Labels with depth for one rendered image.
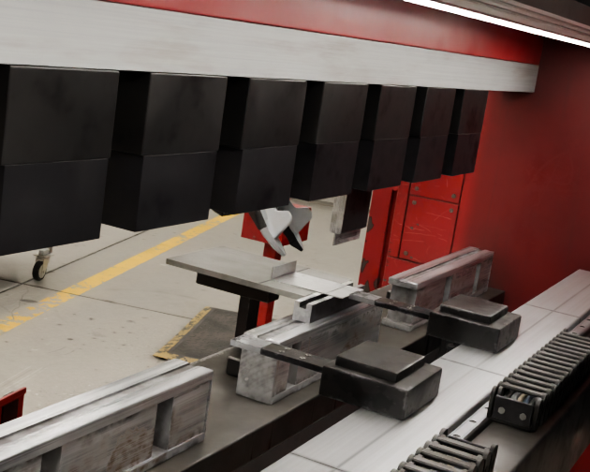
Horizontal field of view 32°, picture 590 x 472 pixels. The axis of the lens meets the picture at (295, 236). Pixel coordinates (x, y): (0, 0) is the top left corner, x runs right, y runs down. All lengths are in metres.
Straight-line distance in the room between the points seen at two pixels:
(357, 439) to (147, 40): 0.47
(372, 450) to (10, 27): 0.56
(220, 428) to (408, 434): 0.32
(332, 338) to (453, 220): 0.92
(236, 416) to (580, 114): 1.26
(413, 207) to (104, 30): 1.64
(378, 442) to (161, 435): 0.29
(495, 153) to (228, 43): 1.38
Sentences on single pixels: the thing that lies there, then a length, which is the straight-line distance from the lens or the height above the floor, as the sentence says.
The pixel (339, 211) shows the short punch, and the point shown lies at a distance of 1.62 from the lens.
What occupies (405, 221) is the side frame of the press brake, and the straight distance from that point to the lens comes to 2.55.
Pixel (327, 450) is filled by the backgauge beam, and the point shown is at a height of 0.98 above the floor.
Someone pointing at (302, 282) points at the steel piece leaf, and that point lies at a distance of 1.69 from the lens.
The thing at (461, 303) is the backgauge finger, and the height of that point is 1.03.
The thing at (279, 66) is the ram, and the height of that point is 1.36.
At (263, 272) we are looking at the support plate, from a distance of 1.73.
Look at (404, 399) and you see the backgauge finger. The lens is 1.20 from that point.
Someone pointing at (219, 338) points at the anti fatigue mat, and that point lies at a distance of 4.65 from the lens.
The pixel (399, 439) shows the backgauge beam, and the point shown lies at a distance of 1.15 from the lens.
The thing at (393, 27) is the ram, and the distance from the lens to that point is 1.59.
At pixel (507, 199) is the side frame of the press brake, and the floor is 1.09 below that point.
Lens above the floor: 1.40
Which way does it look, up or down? 11 degrees down
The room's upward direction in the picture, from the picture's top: 8 degrees clockwise
